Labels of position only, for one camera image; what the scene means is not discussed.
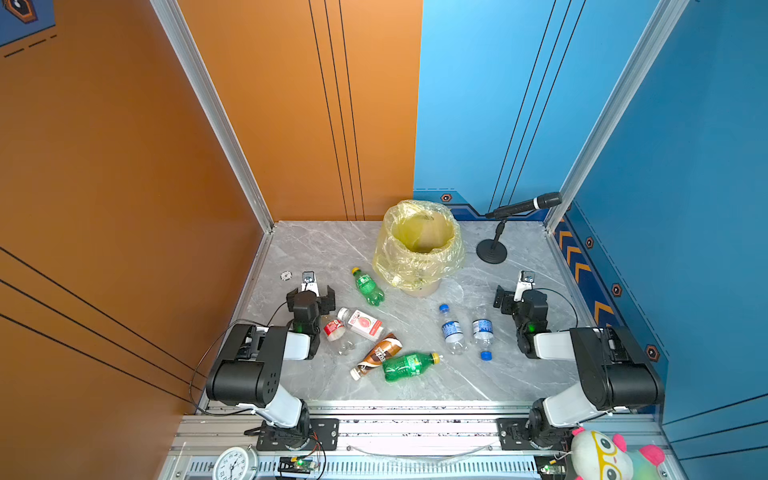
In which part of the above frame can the white analog clock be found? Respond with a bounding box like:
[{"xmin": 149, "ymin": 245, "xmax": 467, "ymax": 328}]
[{"xmin": 212, "ymin": 446, "xmax": 258, "ymax": 480}]

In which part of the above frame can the small red label bottle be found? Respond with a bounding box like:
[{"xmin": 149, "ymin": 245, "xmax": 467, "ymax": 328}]
[{"xmin": 323, "ymin": 318, "xmax": 355, "ymax": 355}]

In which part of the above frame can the aluminium rail base frame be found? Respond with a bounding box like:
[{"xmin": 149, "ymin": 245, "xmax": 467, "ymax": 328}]
[{"xmin": 157, "ymin": 398, "xmax": 688, "ymax": 480}]

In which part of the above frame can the bin with yellow bag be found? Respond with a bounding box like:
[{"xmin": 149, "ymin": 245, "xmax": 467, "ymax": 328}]
[{"xmin": 372, "ymin": 200, "xmax": 466, "ymax": 298}]

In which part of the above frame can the black microphone on stand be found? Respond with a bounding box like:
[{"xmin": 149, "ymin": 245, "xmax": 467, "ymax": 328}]
[{"xmin": 476, "ymin": 191, "xmax": 564, "ymax": 265}]

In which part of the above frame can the right aluminium corner post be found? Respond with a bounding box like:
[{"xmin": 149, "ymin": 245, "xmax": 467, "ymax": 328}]
[{"xmin": 544, "ymin": 0, "xmax": 689, "ymax": 234}]

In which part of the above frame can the guava juice bottle white cap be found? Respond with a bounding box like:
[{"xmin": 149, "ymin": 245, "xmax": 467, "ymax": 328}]
[{"xmin": 336, "ymin": 307, "xmax": 384, "ymax": 341}]

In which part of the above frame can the water bottle blue cap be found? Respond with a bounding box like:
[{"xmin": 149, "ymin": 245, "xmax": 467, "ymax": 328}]
[
  {"xmin": 438, "ymin": 304, "xmax": 466, "ymax": 355},
  {"xmin": 472, "ymin": 305, "xmax": 494, "ymax": 362}
]

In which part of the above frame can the green circuit board left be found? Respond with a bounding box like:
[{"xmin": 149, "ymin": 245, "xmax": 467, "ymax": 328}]
[{"xmin": 276, "ymin": 457, "xmax": 318, "ymax": 477}]

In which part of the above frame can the plush toy with glasses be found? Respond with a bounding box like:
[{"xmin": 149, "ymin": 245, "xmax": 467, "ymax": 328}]
[{"xmin": 570, "ymin": 427, "xmax": 666, "ymax": 480}]

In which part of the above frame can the brown coffee drink bottle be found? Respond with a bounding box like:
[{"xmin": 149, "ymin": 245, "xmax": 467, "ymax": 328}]
[{"xmin": 350, "ymin": 333, "xmax": 402, "ymax": 381}]

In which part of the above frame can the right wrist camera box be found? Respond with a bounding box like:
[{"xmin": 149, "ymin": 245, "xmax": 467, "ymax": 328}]
[{"xmin": 514, "ymin": 270, "xmax": 535, "ymax": 302}]

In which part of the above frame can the green soda bottle front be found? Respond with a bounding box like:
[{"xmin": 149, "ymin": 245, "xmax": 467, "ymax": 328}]
[{"xmin": 382, "ymin": 352, "xmax": 442, "ymax": 383}]

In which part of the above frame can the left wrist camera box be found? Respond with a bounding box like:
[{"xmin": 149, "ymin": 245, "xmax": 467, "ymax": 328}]
[{"xmin": 300, "ymin": 271, "xmax": 320, "ymax": 296}]

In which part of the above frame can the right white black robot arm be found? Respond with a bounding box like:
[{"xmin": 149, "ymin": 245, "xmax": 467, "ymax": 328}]
[{"xmin": 493, "ymin": 287, "xmax": 665, "ymax": 450}]

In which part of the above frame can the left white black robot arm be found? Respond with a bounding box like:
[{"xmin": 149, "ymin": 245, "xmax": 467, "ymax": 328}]
[{"xmin": 206, "ymin": 287, "xmax": 336, "ymax": 449}]

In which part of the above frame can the left aluminium corner post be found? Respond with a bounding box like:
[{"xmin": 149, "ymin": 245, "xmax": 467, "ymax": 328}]
[{"xmin": 150, "ymin": 0, "xmax": 275, "ymax": 235}]

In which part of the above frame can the aluminium corner post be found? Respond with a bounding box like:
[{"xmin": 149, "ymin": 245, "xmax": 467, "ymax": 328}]
[
  {"xmin": 544, "ymin": 0, "xmax": 689, "ymax": 234},
  {"xmin": 150, "ymin": 0, "xmax": 275, "ymax": 235}
]

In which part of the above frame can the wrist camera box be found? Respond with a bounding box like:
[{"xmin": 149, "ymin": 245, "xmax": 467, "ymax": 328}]
[
  {"xmin": 514, "ymin": 270, "xmax": 535, "ymax": 302},
  {"xmin": 300, "ymin": 271, "xmax": 320, "ymax": 296}
]

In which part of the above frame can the green soda bottle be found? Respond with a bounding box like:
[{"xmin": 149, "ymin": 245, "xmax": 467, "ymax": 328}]
[
  {"xmin": 382, "ymin": 352, "xmax": 442, "ymax": 383},
  {"xmin": 351, "ymin": 267, "xmax": 385, "ymax": 306}
]

